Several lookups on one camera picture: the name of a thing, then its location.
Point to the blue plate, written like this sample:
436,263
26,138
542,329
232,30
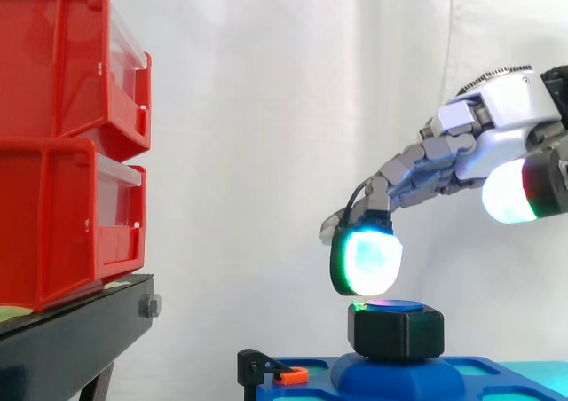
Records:
381,379

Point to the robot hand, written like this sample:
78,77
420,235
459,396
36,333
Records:
506,104

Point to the turquoise plate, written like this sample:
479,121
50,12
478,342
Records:
532,379

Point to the black stand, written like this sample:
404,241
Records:
75,330

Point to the black hex nut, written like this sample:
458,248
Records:
396,332

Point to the red bin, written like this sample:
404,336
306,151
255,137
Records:
53,59
53,223

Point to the black-and-orange clip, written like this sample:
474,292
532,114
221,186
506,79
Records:
266,367

